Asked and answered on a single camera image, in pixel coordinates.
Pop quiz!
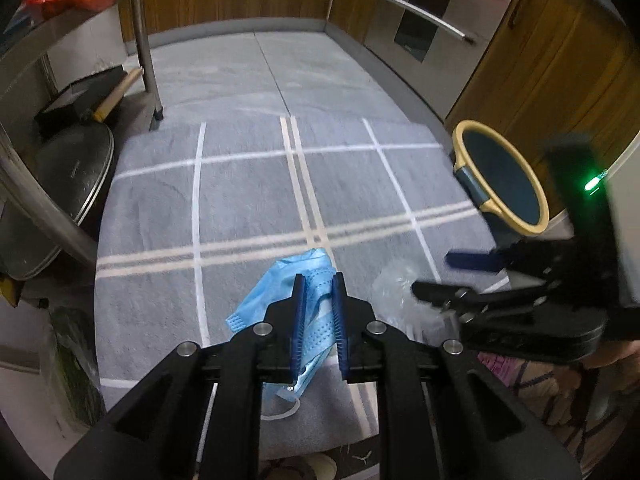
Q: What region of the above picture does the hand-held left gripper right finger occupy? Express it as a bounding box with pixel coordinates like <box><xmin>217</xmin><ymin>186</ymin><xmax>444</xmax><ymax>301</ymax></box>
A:
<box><xmin>331</xmin><ymin>271</ymin><xmax>583</xmax><ymax>480</ymax></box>

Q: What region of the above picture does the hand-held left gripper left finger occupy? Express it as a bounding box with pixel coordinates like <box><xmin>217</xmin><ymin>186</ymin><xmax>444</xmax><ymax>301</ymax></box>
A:
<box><xmin>54</xmin><ymin>273</ymin><xmax>308</xmax><ymax>480</ymax></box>

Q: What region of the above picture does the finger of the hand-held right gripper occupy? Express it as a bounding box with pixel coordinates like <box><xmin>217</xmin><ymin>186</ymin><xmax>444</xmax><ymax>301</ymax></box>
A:
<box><xmin>445</xmin><ymin>240</ymin><xmax>576</xmax><ymax>281</ymax></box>
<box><xmin>411</xmin><ymin>280</ymin><xmax>556</xmax><ymax>323</ymax></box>

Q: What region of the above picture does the blue face mask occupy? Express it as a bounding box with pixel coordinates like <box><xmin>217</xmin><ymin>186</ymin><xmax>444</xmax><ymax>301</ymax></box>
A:
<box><xmin>226</xmin><ymin>248</ymin><xmax>337</xmax><ymax>418</ymax></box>

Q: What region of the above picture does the clear plastic wrapper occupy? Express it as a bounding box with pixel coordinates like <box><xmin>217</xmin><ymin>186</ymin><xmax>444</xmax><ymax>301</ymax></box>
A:
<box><xmin>372</xmin><ymin>257</ymin><xmax>461</xmax><ymax>341</ymax></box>

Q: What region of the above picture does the yellow rimmed trash bin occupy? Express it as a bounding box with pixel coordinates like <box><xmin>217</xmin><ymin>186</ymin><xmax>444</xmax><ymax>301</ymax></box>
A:
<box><xmin>452</xmin><ymin>120</ymin><xmax>550</xmax><ymax>235</ymax></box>

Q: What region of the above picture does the person's right hand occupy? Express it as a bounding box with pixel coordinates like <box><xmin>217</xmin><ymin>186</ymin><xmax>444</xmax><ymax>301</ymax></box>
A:
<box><xmin>595</xmin><ymin>337</ymin><xmax>640</xmax><ymax>368</ymax></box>

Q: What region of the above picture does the grey rug with white lines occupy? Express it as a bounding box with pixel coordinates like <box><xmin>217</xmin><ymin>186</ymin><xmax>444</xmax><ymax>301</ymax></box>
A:
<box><xmin>95</xmin><ymin>115</ymin><xmax>516</xmax><ymax>461</ymax></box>

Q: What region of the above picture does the wide wooden cabinet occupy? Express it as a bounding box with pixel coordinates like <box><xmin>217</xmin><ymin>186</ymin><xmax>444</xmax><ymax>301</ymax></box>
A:
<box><xmin>445</xmin><ymin>0</ymin><xmax>640</xmax><ymax>196</ymax></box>

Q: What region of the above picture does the green vegetable in plastic bag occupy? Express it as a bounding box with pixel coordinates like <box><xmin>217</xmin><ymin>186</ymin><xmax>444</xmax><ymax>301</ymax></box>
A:
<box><xmin>42</xmin><ymin>305</ymin><xmax>108</xmax><ymax>428</ymax></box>

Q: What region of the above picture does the stainless steel oven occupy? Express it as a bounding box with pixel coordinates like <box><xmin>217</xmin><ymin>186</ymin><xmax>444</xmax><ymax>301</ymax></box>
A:
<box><xmin>364</xmin><ymin>0</ymin><xmax>526</xmax><ymax>66</ymax></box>

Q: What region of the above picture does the black box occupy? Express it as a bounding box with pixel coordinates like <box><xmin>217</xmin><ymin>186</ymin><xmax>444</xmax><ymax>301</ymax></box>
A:
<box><xmin>34</xmin><ymin>71</ymin><xmax>128</xmax><ymax>133</ymax></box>

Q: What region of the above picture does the metal storage rack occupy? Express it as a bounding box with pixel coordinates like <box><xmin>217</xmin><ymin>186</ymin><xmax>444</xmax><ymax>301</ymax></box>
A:
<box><xmin>0</xmin><ymin>0</ymin><xmax>166</xmax><ymax>281</ymax></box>

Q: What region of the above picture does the wooden handle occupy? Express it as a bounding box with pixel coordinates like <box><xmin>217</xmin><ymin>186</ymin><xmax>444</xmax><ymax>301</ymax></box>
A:
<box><xmin>92</xmin><ymin>66</ymin><xmax>146</xmax><ymax>123</ymax></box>

